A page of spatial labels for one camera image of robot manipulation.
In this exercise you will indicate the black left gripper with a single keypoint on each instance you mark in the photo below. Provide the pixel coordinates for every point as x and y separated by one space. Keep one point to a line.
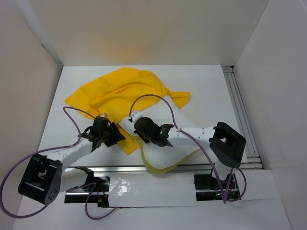
116 135

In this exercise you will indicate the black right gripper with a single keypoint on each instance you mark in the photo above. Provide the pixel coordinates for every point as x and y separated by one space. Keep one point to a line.
146 140

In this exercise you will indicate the white pillow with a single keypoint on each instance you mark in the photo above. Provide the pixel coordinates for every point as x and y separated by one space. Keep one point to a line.
160 159

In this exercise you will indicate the yellow pillowcase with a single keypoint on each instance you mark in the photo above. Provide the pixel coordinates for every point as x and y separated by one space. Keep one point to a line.
117 92

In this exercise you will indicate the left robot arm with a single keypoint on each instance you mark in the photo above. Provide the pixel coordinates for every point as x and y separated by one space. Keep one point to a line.
48 175

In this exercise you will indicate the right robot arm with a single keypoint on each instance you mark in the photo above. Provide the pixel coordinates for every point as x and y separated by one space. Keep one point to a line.
226 143

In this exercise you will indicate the white cover plate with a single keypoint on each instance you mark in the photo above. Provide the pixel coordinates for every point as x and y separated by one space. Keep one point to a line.
152 190

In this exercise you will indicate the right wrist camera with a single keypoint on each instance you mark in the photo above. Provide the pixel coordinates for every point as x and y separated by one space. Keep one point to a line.
142 124

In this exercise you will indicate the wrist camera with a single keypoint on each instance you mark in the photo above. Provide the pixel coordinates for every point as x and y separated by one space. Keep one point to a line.
142 124
102 123

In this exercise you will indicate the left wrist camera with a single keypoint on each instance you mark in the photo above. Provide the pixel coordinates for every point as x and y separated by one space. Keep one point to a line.
102 123

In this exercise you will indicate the aluminium rail frame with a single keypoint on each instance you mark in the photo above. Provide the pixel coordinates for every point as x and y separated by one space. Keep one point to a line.
214 98

